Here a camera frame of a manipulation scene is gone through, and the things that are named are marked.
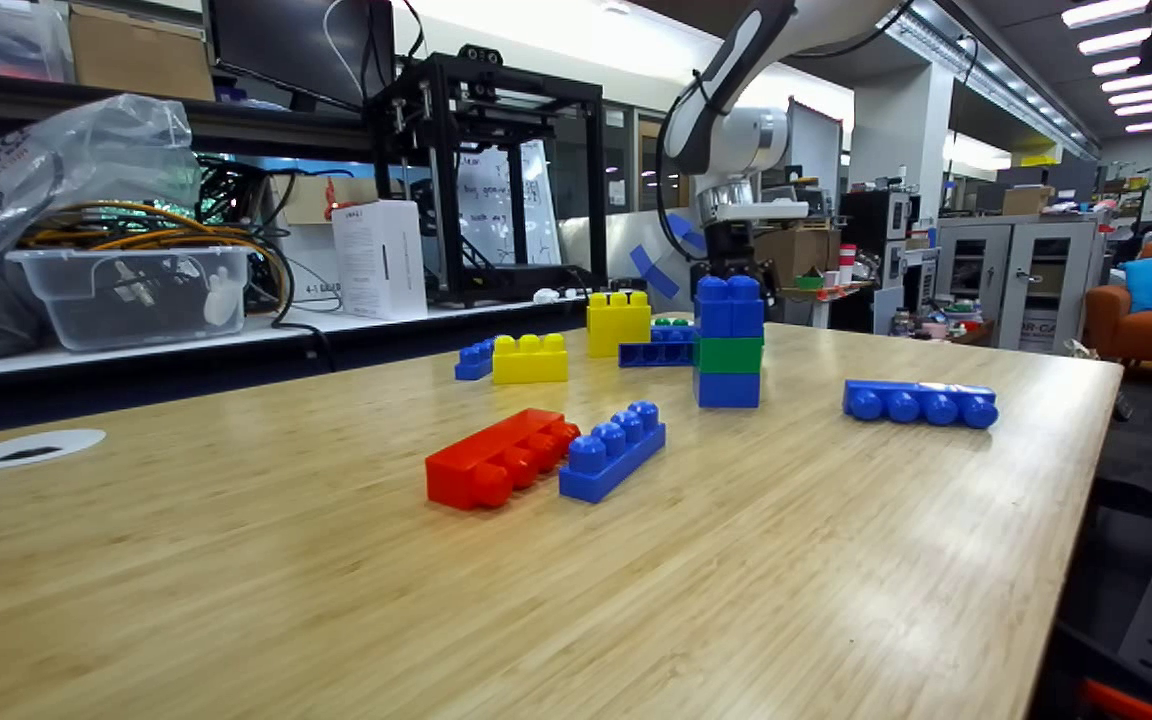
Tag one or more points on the low blue stack block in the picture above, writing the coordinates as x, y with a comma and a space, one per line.
729, 388

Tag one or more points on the black wall shelf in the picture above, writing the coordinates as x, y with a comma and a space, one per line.
268, 124

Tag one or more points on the tall blue stack block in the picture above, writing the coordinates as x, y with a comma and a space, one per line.
729, 307

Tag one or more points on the white panel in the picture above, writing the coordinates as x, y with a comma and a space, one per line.
819, 155

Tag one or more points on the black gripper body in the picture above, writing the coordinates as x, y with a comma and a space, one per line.
735, 245

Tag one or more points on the ceiling light strip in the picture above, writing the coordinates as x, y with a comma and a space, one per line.
1116, 40
1116, 66
1104, 15

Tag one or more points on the clear sheet with blue tape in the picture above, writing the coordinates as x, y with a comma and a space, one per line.
661, 265

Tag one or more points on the large yellow block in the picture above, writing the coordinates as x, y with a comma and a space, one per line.
619, 323

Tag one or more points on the wide blue block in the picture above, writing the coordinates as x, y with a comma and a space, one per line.
676, 337

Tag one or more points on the clear plastic bag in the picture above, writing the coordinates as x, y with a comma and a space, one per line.
80, 155

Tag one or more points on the orange sofa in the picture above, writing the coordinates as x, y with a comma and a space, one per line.
1149, 343

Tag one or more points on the small yellow block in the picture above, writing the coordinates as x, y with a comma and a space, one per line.
530, 361

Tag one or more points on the grey wrapped box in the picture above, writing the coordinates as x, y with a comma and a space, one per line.
0, 40

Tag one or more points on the black monitor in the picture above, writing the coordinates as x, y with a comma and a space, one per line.
297, 47

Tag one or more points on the black 3D printer frame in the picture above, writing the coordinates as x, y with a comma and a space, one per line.
446, 200

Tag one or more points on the grey glass-door cabinet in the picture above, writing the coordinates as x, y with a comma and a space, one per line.
1016, 284

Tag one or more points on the clear plastic bin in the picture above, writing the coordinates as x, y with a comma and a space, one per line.
121, 301

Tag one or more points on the blue long block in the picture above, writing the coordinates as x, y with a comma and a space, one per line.
659, 357
921, 407
609, 455

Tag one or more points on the red long block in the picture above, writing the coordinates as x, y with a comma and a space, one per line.
496, 460

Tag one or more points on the green stack block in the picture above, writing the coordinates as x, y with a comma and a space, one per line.
729, 353

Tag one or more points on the small blue block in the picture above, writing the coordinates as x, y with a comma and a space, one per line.
473, 361

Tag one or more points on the white table grommet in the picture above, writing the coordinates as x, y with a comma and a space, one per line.
77, 436

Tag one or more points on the brown cardboard box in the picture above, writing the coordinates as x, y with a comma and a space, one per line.
800, 254
143, 55

